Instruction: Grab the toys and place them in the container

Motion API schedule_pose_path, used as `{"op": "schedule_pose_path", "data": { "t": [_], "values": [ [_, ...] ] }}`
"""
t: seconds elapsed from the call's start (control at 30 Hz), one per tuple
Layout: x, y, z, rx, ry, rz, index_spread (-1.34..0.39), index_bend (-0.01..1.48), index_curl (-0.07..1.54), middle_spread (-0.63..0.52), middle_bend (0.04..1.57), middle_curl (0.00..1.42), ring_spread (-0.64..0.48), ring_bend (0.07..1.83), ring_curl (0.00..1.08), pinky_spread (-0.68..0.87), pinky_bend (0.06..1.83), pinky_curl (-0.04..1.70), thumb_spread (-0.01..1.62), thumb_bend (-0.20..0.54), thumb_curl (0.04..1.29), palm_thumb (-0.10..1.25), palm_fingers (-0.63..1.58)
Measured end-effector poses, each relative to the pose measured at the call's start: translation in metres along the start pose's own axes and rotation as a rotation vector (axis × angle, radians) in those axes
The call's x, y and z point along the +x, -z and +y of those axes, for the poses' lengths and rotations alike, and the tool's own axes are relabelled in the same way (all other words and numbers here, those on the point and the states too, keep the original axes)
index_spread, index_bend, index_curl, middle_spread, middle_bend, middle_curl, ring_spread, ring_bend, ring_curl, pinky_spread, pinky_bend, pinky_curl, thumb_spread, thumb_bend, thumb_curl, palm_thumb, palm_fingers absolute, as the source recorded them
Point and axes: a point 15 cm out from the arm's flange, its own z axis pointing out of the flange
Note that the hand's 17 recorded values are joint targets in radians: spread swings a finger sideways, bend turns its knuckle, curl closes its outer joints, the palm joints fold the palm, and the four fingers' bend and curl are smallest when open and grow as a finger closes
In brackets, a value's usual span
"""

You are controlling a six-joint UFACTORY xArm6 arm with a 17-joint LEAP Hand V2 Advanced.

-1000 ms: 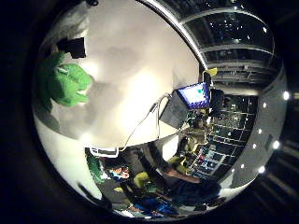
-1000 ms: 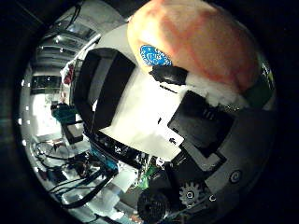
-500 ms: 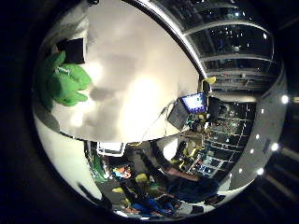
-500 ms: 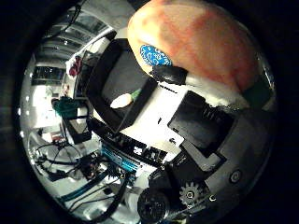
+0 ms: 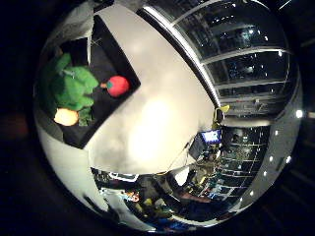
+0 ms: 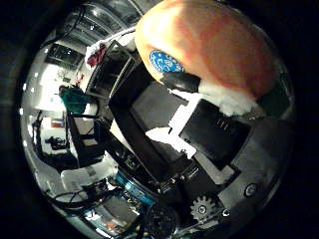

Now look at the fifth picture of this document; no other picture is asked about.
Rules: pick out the long plush radish toy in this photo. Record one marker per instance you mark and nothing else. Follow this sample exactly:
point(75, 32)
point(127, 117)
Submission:
point(66, 117)

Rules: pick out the yellow plush pineapple toy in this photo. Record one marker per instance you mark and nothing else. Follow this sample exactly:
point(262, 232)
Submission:
point(72, 87)

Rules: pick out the red plush apple toy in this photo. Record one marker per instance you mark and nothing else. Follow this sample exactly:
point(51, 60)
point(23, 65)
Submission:
point(118, 86)

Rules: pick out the yellow hanging object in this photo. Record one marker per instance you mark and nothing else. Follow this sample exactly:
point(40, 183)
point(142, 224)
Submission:
point(223, 109)

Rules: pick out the black square container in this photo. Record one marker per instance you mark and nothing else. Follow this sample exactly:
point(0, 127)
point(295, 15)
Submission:
point(103, 64)

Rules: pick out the monitor with blue screen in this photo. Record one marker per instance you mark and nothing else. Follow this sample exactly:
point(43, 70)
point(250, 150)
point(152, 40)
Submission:
point(211, 136)

